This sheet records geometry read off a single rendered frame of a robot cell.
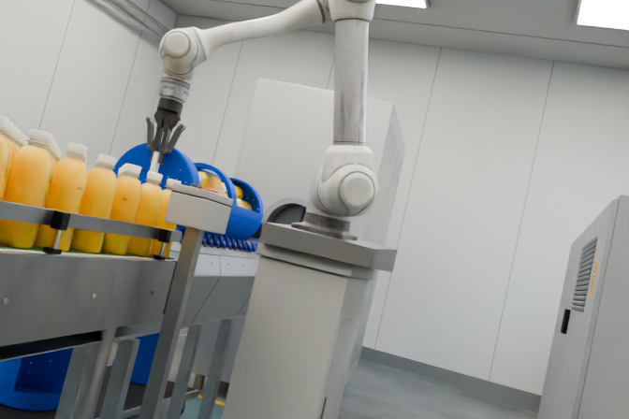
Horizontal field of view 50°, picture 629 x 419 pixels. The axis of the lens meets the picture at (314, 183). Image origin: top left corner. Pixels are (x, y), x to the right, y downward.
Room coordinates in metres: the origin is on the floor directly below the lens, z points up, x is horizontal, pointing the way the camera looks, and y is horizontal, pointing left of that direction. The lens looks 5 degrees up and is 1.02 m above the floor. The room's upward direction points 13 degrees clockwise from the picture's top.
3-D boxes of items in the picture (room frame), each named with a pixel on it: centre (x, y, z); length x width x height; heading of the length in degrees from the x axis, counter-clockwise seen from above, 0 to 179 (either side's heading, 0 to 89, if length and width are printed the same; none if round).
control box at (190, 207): (1.77, 0.28, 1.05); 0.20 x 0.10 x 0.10; 168
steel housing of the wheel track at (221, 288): (3.06, 0.30, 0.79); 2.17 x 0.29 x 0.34; 168
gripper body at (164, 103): (2.07, 0.49, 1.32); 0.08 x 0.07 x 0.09; 78
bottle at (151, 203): (1.76, 0.41, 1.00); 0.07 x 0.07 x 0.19
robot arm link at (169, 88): (2.07, 0.49, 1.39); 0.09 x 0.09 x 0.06
